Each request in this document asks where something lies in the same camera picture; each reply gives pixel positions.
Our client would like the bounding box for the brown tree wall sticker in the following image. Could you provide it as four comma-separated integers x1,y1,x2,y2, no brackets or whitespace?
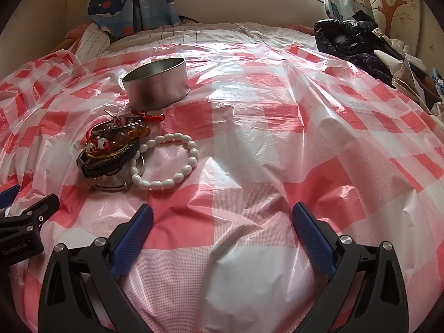
368,0,421,39

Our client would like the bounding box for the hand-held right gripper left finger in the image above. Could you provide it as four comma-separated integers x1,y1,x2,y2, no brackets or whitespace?
38,203,163,333

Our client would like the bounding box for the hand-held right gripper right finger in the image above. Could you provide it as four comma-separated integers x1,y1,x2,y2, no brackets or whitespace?
291,202,410,333

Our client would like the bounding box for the amber bead bracelet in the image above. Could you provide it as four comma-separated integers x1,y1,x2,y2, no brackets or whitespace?
111,125,152,146

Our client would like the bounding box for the dark bracelet with silver clasp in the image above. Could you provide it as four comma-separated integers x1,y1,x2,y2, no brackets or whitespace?
91,110,140,137

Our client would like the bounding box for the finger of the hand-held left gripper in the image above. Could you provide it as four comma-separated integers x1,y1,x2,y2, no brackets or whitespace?
0,194,60,241
0,185,21,210

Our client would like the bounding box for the pink blanket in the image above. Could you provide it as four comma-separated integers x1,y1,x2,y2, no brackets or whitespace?
65,24,91,43

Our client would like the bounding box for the silver bangle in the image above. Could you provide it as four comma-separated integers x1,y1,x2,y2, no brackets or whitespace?
92,156,145,191

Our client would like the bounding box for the red cord bracelet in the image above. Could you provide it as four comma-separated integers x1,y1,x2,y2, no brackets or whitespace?
131,110,166,123

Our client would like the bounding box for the red and white bead bracelet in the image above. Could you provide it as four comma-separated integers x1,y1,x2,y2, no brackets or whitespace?
85,135,112,154

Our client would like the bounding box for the round metal tin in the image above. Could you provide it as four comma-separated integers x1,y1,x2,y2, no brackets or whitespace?
122,57,191,109

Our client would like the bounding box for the beige cloth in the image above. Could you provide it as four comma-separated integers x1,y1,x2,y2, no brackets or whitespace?
373,29,438,112

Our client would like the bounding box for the red white checkered plastic sheet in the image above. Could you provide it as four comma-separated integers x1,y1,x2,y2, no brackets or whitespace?
0,40,444,333

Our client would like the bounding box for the black jacket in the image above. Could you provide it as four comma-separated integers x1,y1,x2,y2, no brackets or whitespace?
314,17,399,84

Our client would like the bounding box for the black braided bracelet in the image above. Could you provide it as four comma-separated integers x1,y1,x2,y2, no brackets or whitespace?
76,142,141,179

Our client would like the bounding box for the whale print curtain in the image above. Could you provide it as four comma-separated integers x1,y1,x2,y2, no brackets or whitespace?
86,0,181,37

